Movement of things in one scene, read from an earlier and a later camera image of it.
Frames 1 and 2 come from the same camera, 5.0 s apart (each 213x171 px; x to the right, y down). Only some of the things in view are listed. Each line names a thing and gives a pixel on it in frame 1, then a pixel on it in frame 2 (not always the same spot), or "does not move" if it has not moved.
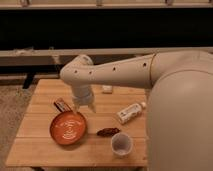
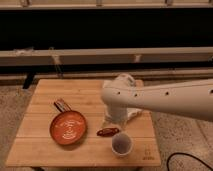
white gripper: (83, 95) -> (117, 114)
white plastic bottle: (126, 114) does not move
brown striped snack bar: (62, 105) does not move
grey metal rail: (60, 57) does not move
